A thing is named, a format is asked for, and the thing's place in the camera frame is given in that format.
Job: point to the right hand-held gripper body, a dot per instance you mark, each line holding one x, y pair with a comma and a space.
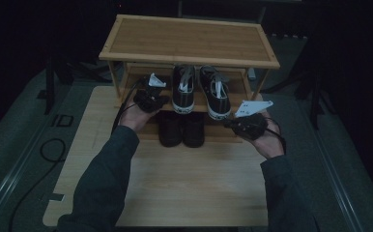
252, 127

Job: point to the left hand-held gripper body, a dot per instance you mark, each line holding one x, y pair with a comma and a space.
144, 98

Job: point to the black canvas sneaker white laces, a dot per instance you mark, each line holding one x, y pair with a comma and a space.
218, 103
183, 96

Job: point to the black leather shoe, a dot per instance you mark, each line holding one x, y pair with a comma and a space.
194, 132
170, 132

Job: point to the wooden three-tier shoe rack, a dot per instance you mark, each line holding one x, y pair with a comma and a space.
187, 38

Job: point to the person's left hand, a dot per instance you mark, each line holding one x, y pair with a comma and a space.
136, 119

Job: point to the person's right hand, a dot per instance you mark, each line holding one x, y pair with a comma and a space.
271, 143

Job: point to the small grey block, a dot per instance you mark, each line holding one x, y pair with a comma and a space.
252, 74

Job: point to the black tripod leg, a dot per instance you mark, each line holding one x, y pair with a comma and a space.
281, 84

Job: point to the black metal stand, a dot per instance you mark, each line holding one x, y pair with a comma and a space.
49, 90
315, 106

